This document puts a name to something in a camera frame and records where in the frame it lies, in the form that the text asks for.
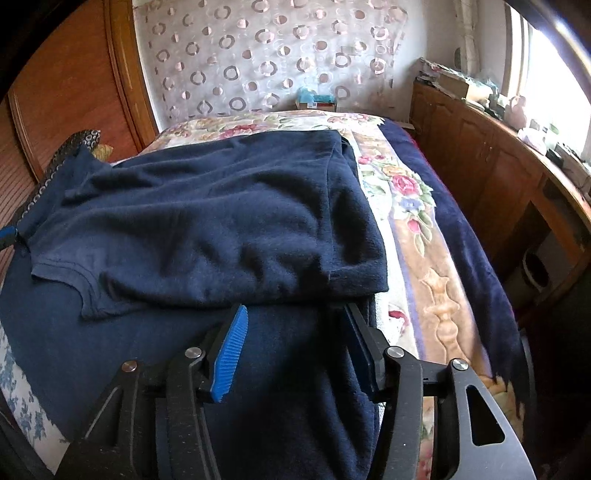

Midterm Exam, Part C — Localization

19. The white bin with dark opening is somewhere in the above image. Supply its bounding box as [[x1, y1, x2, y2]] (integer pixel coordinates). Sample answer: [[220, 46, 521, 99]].
[[503, 231, 568, 301]]

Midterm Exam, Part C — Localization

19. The plain cardboard box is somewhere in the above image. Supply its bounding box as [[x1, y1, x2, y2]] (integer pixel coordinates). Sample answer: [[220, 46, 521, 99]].
[[436, 71, 485, 100]]

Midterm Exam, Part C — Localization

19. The wooden window cabinet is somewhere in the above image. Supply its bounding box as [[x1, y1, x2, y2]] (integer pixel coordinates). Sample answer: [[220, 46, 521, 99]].
[[410, 58, 591, 319]]

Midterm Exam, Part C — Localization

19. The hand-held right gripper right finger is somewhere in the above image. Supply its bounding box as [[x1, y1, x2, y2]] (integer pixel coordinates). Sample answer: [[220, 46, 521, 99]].
[[342, 302, 539, 480]]

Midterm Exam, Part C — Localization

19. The wooden slatted wardrobe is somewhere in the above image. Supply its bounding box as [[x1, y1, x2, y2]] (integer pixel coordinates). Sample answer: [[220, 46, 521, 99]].
[[0, 0, 160, 241]]

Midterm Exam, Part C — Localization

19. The window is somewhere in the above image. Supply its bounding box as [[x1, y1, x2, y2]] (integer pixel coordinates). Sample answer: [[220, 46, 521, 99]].
[[503, 4, 591, 153]]

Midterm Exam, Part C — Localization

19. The pink jug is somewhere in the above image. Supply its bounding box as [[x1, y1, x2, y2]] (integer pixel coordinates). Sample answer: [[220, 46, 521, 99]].
[[508, 95, 529, 127]]

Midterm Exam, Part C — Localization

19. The navy printed T-shirt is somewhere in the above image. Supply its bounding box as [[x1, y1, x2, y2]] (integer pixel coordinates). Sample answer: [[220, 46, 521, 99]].
[[0, 129, 391, 480]]

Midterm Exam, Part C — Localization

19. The pale window curtain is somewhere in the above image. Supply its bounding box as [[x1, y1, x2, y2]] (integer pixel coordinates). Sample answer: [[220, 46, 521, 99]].
[[452, 0, 481, 75]]

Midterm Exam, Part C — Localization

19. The circle patterned sheer curtain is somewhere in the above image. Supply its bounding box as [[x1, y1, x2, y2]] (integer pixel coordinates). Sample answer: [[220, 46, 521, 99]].
[[131, 0, 409, 132]]

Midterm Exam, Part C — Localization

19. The cardboard box with blue bag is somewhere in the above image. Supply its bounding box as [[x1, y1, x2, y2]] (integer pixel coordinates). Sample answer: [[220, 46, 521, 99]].
[[295, 87, 338, 112]]

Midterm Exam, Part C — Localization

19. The stack of folded fabrics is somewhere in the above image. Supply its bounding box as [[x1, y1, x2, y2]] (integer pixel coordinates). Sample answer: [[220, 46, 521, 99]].
[[418, 58, 444, 86]]

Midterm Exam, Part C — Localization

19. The pink cloth bundle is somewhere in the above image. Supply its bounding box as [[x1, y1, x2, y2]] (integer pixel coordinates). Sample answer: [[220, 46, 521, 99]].
[[517, 127, 548, 153]]

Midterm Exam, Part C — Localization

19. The blue floral bedsheet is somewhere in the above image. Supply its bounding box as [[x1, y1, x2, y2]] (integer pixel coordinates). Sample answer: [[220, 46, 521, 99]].
[[0, 318, 70, 446]]

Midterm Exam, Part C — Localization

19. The black patterned folded cloth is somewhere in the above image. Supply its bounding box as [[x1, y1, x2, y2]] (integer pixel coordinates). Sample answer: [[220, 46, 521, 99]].
[[16, 130, 101, 227]]

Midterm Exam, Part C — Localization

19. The pink floral blanket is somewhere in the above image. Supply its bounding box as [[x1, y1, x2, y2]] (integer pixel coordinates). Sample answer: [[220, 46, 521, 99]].
[[139, 111, 525, 480]]

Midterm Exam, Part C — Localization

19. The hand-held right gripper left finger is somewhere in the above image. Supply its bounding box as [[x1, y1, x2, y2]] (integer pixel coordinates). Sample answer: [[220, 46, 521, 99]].
[[69, 304, 250, 480]]

